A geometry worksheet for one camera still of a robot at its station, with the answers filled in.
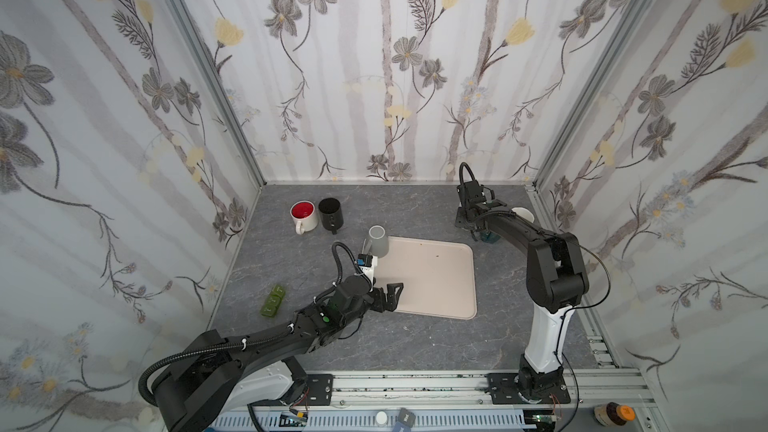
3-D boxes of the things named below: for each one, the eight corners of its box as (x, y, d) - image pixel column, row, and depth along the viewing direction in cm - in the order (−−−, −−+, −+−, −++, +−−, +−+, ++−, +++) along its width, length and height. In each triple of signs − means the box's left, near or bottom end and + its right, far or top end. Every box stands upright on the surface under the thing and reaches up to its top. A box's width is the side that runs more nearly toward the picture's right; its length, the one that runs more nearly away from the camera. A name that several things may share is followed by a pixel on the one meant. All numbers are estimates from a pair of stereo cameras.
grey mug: (365, 256, 101) (363, 239, 93) (373, 240, 105) (372, 222, 97) (382, 262, 100) (382, 245, 92) (389, 246, 104) (390, 228, 96)
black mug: (319, 237, 106) (315, 222, 99) (324, 213, 113) (320, 197, 106) (341, 237, 106) (338, 222, 99) (344, 213, 113) (341, 197, 106)
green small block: (263, 315, 88) (259, 311, 85) (277, 288, 94) (274, 284, 91) (273, 318, 88) (270, 314, 85) (287, 291, 93) (284, 286, 90)
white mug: (297, 238, 106) (291, 224, 99) (295, 217, 112) (289, 203, 105) (319, 233, 107) (315, 219, 101) (315, 212, 114) (311, 198, 107)
